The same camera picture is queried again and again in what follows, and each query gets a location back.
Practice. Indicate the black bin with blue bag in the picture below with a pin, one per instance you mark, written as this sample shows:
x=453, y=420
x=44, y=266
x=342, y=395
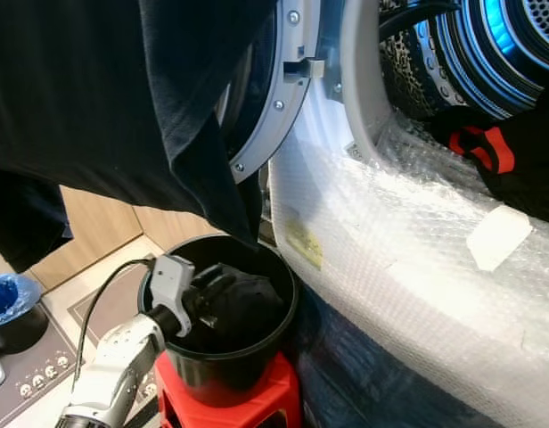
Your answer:
x=14, y=308

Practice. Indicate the large black hanging garment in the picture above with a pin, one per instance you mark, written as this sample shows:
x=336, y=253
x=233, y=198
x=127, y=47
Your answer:
x=96, y=89

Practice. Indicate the black plastic bucket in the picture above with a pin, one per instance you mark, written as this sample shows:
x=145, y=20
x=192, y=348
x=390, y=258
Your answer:
x=221, y=370

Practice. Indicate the yellow sticker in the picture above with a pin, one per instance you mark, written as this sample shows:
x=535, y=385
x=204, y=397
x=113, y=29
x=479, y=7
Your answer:
x=304, y=243

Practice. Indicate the grey round washer door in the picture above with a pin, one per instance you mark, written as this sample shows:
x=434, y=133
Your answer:
x=279, y=107

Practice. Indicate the perforated steel washer drum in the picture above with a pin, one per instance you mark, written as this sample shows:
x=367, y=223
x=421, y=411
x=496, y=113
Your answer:
x=479, y=53

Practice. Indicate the white paper label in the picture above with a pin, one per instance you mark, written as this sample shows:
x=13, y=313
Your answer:
x=499, y=239

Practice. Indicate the light wood cabinet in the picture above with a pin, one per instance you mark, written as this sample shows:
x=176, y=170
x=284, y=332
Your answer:
x=114, y=227

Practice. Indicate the dark blue fabric cover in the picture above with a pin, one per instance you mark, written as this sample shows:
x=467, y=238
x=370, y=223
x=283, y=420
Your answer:
x=364, y=383

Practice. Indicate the white front-load washing machine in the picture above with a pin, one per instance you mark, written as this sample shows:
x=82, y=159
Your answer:
x=319, y=143

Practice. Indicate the grey rubber door seal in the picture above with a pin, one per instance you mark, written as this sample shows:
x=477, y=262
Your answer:
x=362, y=89

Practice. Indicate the black drum lifter rib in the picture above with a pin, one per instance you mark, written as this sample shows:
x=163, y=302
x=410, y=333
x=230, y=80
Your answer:
x=413, y=16

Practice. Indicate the clear bubble wrap sheet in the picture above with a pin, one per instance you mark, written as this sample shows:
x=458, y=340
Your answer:
x=399, y=285

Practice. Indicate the black garment with red trim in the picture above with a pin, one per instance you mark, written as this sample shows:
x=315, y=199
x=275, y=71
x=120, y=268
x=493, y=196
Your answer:
x=524, y=169

